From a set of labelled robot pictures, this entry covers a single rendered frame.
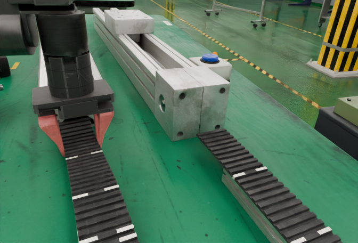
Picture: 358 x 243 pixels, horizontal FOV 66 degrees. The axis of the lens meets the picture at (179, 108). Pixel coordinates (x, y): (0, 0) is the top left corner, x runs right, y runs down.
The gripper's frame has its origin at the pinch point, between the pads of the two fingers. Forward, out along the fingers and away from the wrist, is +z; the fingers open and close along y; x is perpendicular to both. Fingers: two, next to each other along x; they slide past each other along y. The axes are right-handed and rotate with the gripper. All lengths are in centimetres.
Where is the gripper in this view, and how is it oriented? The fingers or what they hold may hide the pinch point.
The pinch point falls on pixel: (81, 146)
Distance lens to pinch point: 45.4
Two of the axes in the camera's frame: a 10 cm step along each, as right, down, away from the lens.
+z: -0.2, 9.0, 4.3
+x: 4.3, 3.9, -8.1
